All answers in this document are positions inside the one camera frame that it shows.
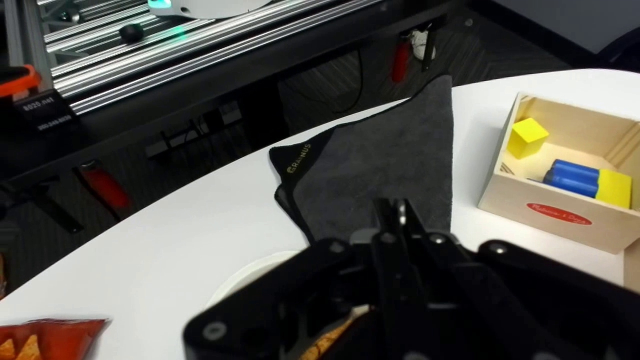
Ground wooden tray box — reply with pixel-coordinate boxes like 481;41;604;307
478;91;640;256

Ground pretzels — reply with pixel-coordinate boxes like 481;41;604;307
303;309;367;360

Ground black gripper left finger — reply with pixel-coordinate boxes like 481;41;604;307
182;196;412;360

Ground black round knob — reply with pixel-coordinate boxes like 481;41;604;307
119;22;146;46

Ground yellow flat block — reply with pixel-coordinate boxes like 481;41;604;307
594;166;635;211

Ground blue block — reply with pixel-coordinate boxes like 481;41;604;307
542;158;603;201

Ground white power plug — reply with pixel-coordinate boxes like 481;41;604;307
409;27;432;65

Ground black cloth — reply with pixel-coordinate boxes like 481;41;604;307
269;73;456;247

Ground yellow cube block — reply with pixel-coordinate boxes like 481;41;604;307
509;117;552;161

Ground red chip bag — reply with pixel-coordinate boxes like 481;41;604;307
0;318;111;360

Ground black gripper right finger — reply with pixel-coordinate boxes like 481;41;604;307
401;199;640;360

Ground wooden shape sorter cube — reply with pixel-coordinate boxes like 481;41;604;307
622;238;640;293

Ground red handled tool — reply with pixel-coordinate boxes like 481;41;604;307
77;162;136;216
388;37;416;87

